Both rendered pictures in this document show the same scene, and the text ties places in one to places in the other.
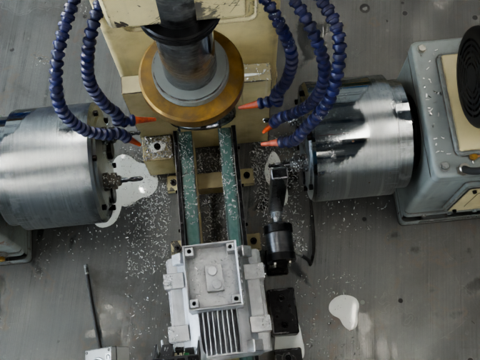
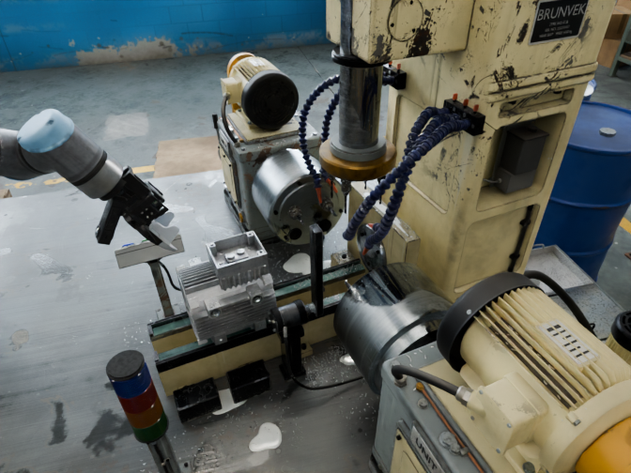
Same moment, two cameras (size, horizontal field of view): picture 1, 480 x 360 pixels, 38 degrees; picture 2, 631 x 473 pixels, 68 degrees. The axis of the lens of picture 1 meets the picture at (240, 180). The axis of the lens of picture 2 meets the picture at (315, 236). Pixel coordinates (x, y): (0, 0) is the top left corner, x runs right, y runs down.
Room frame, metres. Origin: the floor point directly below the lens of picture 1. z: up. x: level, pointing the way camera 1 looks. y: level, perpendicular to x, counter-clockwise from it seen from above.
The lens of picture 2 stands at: (0.09, -0.81, 1.84)
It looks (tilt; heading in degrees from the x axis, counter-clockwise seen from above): 38 degrees down; 69
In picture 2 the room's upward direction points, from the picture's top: 1 degrees counter-clockwise
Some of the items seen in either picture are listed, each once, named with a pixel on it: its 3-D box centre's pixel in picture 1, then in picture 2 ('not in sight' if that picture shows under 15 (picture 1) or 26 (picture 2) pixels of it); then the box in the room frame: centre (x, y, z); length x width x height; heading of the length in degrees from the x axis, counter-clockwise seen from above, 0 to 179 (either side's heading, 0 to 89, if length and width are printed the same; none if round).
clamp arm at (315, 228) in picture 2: (277, 194); (315, 273); (0.37, -0.07, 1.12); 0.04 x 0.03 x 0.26; 2
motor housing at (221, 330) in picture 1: (218, 306); (226, 293); (0.18, 0.06, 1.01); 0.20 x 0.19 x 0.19; 4
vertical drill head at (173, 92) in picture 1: (186, 43); (359, 108); (0.53, 0.07, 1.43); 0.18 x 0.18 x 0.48
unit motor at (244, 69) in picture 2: not in sight; (252, 123); (0.44, 0.70, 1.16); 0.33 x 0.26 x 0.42; 92
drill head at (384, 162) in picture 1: (363, 136); (408, 340); (0.51, -0.26, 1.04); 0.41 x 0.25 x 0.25; 92
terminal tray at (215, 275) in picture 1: (213, 278); (238, 260); (0.22, 0.06, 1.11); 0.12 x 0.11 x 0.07; 4
